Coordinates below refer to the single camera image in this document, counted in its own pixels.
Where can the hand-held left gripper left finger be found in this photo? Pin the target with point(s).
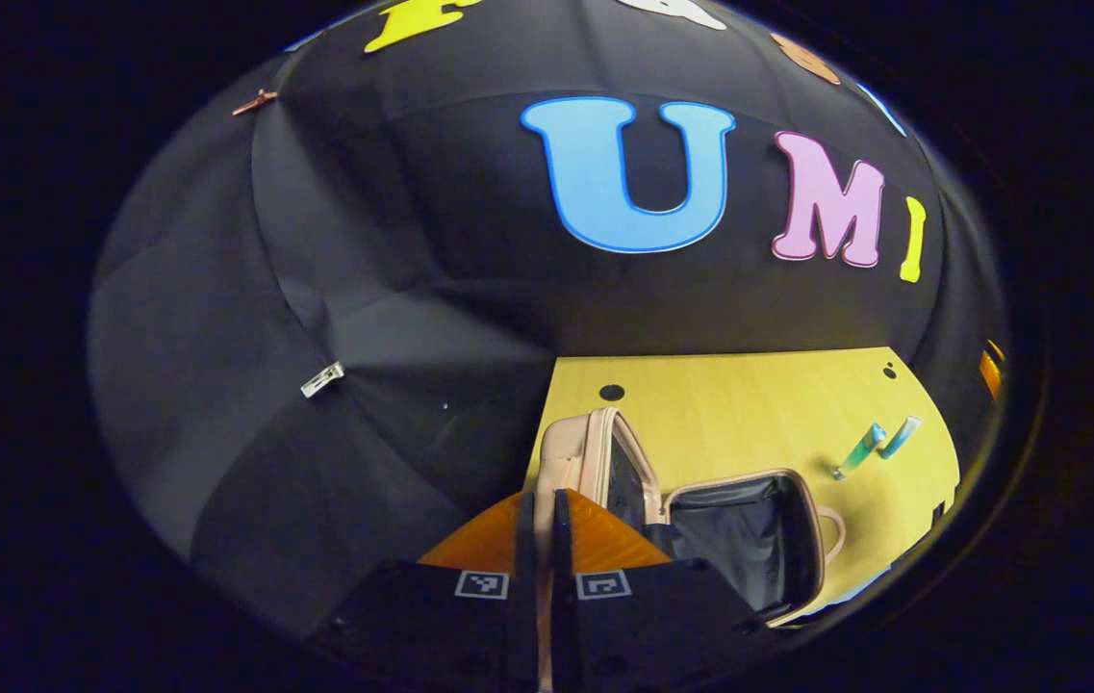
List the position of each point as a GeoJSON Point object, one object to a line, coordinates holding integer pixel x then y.
{"type": "Point", "coordinates": [525, 577]}

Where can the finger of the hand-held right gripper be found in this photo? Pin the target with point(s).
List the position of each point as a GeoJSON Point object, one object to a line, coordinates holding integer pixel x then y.
{"type": "Point", "coordinates": [989, 375]}
{"type": "Point", "coordinates": [996, 349]}

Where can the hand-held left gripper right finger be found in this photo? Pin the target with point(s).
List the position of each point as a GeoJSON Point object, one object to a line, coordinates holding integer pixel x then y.
{"type": "Point", "coordinates": [564, 577]}

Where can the blue white skin care tube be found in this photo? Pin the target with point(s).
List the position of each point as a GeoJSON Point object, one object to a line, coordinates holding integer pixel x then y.
{"type": "Point", "coordinates": [900, 436]}

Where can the blue skin care bottle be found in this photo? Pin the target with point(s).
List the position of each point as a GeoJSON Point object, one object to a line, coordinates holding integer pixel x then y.
{"type": "Point", "coordinates": [859, 450]}

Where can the white clip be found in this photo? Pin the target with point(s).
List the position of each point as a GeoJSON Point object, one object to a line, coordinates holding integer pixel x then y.
{"type": "Point", "coordinates": [322, 379]}

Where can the black backdrop cloth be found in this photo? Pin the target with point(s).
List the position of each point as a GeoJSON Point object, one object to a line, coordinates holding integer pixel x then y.
{"type": "Point", "coordinates": [364, 241]}

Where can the copper red clip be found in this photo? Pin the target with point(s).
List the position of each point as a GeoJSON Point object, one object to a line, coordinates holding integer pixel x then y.
{"type": "Point", "coordinates": [254, 101]}

